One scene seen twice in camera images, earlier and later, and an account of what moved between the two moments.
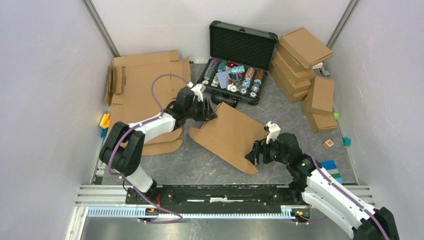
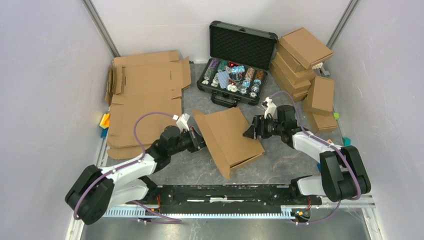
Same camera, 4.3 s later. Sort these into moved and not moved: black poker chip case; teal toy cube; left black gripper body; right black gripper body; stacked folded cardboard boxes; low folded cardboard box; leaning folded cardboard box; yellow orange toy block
Moved: left black gripper body; right black gripper body
Not moved: teal toy cube; yellow orange toy block; stacked folded cardboard boxes; low folded cardboard box; black poker chip case; leaning folded cardboard box
